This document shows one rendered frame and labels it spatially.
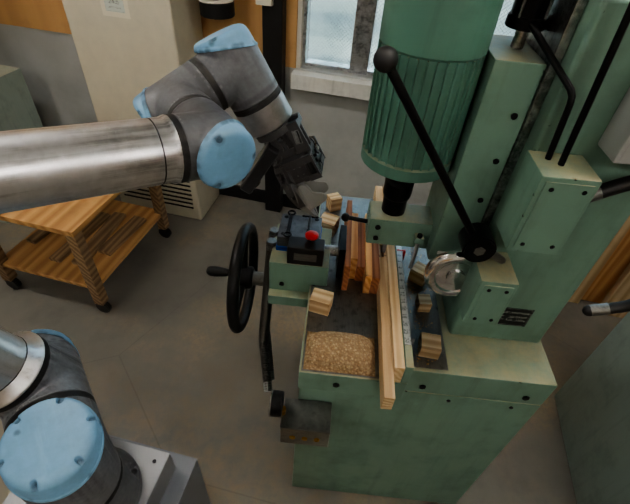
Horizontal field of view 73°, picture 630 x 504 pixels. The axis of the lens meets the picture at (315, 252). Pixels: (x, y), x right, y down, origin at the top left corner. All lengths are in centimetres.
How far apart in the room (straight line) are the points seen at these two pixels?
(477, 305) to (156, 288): 171
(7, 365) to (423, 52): 85
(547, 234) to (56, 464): 87
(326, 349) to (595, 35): 65
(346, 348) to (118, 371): 134
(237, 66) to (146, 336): 156
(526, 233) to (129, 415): 157
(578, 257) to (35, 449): 102
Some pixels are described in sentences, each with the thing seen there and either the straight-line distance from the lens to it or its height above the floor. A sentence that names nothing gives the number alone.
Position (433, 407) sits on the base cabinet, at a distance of 115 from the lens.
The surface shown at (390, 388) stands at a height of 94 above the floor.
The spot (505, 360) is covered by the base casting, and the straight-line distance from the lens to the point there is 111.
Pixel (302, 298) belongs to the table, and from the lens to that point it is 100.
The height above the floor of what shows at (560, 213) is 124.
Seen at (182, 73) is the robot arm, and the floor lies 137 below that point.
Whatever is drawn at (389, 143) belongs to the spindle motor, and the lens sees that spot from 78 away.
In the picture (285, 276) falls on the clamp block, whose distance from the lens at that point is 97.
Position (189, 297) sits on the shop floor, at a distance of 219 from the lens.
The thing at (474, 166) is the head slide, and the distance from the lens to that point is 83.
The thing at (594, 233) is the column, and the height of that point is 115.
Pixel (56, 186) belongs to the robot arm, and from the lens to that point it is 55.
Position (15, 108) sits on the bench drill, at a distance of 291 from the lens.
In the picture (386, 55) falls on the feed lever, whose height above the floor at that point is 144.
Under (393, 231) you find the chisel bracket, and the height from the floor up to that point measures 104.
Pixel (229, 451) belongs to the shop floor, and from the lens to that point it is 176.
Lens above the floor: 162
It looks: 43 degrees down
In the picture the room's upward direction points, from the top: 5 degrees clockwise
